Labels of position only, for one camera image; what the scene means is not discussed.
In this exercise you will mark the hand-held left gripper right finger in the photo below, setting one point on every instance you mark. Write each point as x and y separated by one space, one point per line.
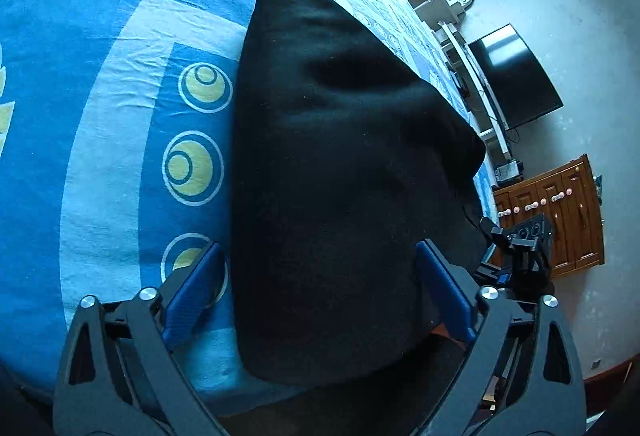
445 288

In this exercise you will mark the white television stand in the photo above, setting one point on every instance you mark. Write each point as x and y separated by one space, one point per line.
480 96

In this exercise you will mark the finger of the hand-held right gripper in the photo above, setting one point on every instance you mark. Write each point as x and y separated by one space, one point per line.
495 277
495 231

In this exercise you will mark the small grey router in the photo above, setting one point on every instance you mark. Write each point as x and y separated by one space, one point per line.
507 172

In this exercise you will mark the blue patterned bedsheet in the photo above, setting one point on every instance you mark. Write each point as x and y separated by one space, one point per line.
100 116

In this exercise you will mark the brown wooden cabinet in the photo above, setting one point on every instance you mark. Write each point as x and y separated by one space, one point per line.
560 226

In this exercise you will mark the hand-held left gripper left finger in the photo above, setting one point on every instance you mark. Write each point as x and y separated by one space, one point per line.
192 288

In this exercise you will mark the black studded pants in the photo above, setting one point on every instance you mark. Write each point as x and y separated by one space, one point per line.
340 191

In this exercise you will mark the black flat television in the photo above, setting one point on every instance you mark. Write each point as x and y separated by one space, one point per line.
515 76

